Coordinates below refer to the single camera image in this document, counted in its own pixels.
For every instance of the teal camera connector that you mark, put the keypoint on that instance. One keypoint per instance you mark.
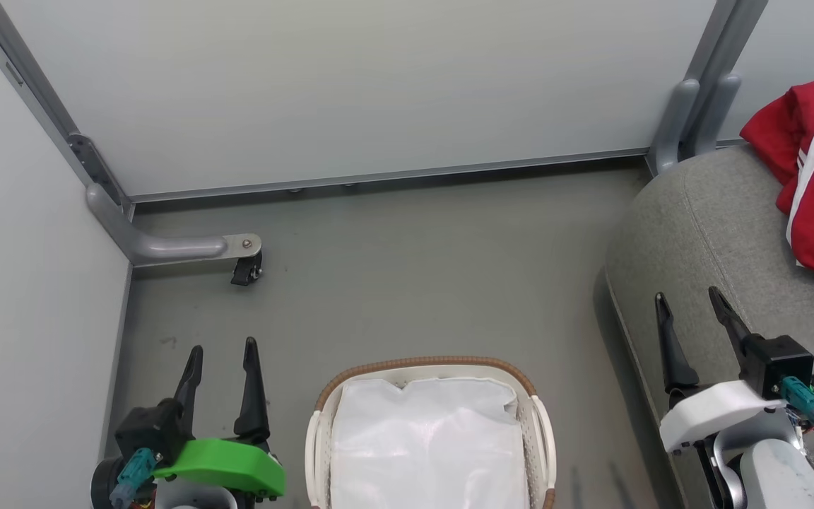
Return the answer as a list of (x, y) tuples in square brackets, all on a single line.
[(806, 403), (133, 475)]

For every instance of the woven-rim white laundry basket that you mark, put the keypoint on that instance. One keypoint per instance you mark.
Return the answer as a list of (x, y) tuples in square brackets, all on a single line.
[(541, 438)]

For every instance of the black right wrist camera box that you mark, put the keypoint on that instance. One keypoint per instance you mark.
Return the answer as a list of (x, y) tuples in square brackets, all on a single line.
[(778, 364)]

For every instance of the grey slanted partition post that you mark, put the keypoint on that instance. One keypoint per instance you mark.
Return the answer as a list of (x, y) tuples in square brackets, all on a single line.
[(32, 92)]

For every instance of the grey partition leg with caster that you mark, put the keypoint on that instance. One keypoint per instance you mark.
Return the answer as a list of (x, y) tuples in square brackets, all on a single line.
[(181, 247)]

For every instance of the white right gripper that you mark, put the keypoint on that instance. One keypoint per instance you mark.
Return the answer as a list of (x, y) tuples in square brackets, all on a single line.
[(714, 413)]

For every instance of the grey partition bottom rail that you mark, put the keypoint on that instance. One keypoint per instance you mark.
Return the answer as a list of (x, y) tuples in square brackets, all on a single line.
[(379, 177)]

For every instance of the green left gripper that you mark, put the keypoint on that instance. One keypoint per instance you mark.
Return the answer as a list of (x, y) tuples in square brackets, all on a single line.
[(223, 463)]

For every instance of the white cloth basket liner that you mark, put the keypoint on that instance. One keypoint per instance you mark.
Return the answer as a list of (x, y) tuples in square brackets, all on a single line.
[(428, 445)]

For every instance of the grey fabric sofa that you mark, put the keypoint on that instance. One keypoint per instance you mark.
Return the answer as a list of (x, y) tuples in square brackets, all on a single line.
[(718, 240)]

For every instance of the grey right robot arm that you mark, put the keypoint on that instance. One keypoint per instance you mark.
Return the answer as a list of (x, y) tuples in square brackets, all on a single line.
[(778, 474)]

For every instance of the teal right camera connector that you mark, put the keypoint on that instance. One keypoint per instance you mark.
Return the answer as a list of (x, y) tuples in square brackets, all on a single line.
[(806, 403)]

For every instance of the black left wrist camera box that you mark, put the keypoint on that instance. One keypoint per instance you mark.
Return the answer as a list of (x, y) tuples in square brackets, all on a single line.
[(149, 428)]

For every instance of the teal left camera connector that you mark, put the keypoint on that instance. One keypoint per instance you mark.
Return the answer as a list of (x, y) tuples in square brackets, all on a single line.
[(133, 475)]

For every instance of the grey double partition leg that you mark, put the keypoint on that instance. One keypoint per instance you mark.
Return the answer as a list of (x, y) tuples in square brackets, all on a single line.
[(693, 120)]

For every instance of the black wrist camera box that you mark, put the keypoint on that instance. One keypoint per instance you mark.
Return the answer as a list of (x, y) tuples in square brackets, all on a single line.
[(149, 428), (778, 364)]

